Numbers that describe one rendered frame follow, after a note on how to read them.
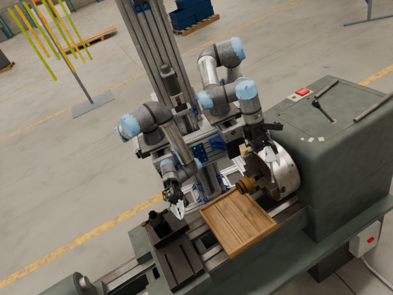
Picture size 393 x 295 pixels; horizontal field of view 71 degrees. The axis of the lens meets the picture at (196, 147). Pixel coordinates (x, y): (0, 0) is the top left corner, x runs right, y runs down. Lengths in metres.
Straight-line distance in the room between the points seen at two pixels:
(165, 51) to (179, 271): 1.28
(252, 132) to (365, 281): 1.62
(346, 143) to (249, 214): 0.62
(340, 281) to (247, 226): 1.02
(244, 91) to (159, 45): 0.94
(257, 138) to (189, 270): 0.72
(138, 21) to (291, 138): 1.09
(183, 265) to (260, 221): 0.47
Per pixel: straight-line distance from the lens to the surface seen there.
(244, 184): 1.47
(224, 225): 1.62
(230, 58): 1.46
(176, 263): 1.48
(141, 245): 1.68
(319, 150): 1.39
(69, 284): 1.50
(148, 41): 1.83
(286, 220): 1.62
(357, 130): 1.51
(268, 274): 1.83
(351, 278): 2.43
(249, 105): 1.03
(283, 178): 1.42
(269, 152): 1.13
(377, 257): 2.54
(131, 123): 1.35
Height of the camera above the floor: 2.19
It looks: 37 degrees down
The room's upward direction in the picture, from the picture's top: 21 degrees counter-clockwise
